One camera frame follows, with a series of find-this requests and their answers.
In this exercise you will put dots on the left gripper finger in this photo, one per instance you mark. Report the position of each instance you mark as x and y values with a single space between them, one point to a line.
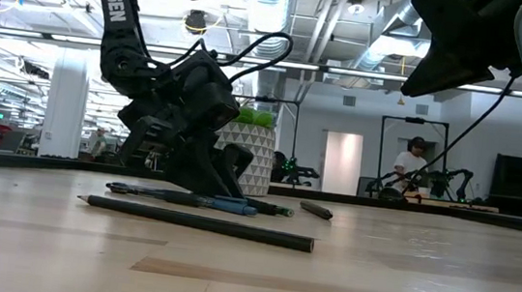
195 168
240 158

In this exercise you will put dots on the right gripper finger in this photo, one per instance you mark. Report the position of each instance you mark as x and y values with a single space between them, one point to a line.
439 72

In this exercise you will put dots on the blue pen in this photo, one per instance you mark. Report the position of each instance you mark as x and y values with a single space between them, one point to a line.
235 208

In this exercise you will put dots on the black pen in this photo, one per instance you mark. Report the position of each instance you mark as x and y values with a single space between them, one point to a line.
262 206
316 210
139 190

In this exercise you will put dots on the black pencil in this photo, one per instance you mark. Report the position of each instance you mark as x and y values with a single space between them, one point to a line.
194 221

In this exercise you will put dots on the green pencil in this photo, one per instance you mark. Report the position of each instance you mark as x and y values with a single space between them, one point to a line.
288 212

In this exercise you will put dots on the background black robot arm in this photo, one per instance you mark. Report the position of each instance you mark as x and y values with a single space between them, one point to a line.
302 172
438 184

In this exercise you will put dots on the succulent in patterned white pot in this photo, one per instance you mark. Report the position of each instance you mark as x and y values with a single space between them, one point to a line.
254 165

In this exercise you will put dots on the person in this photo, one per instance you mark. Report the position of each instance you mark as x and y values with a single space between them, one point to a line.
279 165
97 144
410 164

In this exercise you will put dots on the yellow hanging pendant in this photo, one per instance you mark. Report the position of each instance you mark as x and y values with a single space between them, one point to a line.
400 101

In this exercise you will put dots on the white pillar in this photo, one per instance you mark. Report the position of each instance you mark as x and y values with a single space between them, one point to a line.
64 111

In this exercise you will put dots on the white door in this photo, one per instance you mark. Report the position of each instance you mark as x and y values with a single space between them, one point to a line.
341 164

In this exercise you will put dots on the background wooden table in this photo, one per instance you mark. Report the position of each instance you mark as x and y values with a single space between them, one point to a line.
454 204

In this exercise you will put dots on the black cabinet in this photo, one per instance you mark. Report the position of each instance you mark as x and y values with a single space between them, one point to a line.
519 188

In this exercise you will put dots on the grey wall vent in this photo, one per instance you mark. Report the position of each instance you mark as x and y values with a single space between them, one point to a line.
421 109
349 101

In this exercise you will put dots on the background black rig frame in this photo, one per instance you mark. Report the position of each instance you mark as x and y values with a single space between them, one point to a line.
414 120
290 102

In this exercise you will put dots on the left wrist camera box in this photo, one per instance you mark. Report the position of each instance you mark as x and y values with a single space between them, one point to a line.
214 107

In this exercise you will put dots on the black metal table frame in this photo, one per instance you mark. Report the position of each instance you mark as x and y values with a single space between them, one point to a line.
381 203

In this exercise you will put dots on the silver air duct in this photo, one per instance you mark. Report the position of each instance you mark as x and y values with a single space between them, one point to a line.
271 1

